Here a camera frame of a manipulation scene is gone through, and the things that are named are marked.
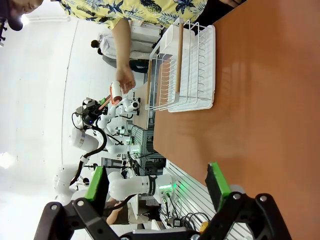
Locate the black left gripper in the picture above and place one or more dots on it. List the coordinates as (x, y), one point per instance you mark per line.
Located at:
(90, 112)

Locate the black green-padded right gripper finger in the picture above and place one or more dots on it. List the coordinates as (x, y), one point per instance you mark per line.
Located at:
(218, 183)

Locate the person's bare forearm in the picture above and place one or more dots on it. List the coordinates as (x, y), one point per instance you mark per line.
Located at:
(121, 45)

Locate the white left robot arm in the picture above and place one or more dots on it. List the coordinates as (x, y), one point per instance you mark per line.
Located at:
(140, 186)

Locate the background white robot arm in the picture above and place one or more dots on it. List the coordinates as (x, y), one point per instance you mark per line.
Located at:
(127, 103)

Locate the person's hand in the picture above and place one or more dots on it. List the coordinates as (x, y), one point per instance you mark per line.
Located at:
(125, 80)

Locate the white slotted mounting panel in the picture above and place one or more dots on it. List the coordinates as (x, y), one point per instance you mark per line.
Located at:
(195, 195)

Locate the yellow emergency stop button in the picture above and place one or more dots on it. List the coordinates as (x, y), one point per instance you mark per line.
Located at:
(203, 226)

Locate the background light wooden table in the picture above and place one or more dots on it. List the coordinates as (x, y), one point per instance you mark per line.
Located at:
(140, 107)

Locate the small black power box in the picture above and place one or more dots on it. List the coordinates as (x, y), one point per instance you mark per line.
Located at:
(175, 221)

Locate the background person white shirt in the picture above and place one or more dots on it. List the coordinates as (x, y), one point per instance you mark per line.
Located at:
(107, 46)

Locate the white plastic drain tray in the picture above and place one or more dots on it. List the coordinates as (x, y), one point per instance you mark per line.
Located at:
(208, 62)

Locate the white cutlery holder box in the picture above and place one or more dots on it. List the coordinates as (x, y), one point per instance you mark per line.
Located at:
(170, 37)

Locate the yellow pineapple print shirt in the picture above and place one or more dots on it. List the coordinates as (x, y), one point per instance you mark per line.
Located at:
(125, 10)

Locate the person's dark-haired head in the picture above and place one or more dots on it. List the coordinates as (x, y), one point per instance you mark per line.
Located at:
(13, 13)

